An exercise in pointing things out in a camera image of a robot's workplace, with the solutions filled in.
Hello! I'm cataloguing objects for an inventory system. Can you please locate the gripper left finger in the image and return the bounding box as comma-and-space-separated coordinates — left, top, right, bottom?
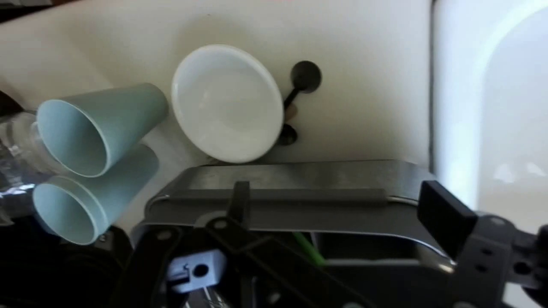
109, 181, 374, 308

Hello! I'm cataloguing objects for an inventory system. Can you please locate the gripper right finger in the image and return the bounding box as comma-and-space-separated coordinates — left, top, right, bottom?
417, 180, 548, 308

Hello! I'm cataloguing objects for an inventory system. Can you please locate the stack of white bowls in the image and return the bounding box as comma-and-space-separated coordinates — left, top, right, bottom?
171, 44, 286, 165

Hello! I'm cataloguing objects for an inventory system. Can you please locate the white sink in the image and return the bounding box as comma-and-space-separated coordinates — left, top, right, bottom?
430, 0, 548, 237

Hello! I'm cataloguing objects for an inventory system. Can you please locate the green stick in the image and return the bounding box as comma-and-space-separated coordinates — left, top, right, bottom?
293, 231, 327, 267

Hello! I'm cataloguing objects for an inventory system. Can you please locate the grey metal dish rack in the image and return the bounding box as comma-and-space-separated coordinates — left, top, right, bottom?
131, 160, 456, 274

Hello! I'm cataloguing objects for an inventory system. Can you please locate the light blue plastic cup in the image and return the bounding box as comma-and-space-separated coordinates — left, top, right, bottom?
36, 83, 169, 178
33, 144, 160, 246

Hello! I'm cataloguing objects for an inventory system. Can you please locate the black measuring spoon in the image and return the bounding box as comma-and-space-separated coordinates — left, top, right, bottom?
277, 60, 322, 146

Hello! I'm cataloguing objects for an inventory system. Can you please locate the clear drinking glass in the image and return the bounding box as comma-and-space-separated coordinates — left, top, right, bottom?
0, 110, 54, 225

